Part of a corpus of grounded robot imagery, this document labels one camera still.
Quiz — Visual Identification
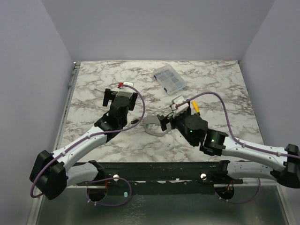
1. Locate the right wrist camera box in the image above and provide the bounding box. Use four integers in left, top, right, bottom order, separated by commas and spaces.
170, 96, 189, 117

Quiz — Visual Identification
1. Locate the aluminium frame rail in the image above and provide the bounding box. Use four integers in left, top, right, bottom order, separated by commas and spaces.
52, 62, 81, 150

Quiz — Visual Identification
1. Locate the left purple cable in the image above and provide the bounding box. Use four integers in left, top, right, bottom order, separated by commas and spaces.
30, 83, 146, 199

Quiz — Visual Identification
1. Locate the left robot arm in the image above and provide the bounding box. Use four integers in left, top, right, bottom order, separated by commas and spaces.
30, 83, 143, 200

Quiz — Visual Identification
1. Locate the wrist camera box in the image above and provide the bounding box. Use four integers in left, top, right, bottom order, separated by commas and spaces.
170, 96, 189, 117
116, 81, 134, 99

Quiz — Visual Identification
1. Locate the clear plastic screw box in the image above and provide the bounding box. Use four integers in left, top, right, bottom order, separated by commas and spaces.
153, 64, 187, 95

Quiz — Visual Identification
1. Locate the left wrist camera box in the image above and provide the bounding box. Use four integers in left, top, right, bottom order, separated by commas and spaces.
116, 81, 134, 99

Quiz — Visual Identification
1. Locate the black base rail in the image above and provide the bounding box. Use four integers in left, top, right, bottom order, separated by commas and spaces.
88, 160, 233, 195

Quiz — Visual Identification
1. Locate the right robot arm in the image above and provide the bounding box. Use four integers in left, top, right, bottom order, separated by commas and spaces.
157, 108, 300, 188

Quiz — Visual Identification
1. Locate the yellow screwdriver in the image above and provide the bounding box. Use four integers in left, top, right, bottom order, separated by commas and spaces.
192, 101, 200, 115

